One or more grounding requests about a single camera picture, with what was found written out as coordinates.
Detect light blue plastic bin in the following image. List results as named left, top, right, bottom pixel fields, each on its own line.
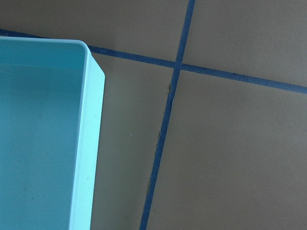
left=0, top=36, right=105, bottom=230

